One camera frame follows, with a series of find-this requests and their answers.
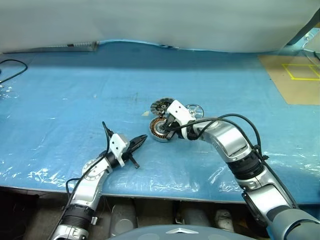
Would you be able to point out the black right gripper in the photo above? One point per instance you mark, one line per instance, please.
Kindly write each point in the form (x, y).
(172, 122)

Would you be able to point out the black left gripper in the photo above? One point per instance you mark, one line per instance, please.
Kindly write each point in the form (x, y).
(127, 155)

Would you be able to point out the round motor housing copper windings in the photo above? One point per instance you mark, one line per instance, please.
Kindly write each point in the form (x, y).
(156, 130)

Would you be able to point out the grey round motor lid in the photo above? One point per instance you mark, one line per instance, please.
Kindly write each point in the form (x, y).
(160, 103)

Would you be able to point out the silver spoked rotor disc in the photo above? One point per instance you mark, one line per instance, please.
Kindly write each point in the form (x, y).
(197, 110)

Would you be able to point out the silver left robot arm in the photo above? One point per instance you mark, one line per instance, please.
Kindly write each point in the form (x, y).
(85, 190)

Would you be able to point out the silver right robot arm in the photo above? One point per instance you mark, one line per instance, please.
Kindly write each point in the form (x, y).
(225, 140)

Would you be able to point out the small tan label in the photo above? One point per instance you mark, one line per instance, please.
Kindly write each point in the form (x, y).
(145, 114)

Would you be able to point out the blue plastic table sheet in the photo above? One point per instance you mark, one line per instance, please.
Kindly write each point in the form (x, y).
(75, 100)

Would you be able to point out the grey robot torso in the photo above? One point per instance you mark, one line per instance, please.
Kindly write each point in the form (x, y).
(180, 233)

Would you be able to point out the pale rounded shape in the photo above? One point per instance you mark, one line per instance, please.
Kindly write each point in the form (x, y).
(223, 220)

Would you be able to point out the white cloth backdrop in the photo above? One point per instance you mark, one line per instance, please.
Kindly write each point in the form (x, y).
(150, 17)

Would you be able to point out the brown cardboard sheet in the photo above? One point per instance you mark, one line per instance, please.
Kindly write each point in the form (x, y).
(295, 92)

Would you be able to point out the yellow tape square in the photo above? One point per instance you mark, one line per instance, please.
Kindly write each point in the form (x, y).
(287, 71)

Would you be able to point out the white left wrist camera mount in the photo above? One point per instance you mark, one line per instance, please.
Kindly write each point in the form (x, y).
(117, 145)

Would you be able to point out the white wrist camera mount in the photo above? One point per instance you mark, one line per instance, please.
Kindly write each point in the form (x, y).
(178, 111)
(117, 145)

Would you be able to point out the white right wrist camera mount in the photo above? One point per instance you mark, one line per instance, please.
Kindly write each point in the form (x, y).
(178, 111)

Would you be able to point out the silver metal rail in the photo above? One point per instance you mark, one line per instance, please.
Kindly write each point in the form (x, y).
(50, 47)

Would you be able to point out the blue-grey metal frame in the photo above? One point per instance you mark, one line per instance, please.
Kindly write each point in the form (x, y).
(300, 33)

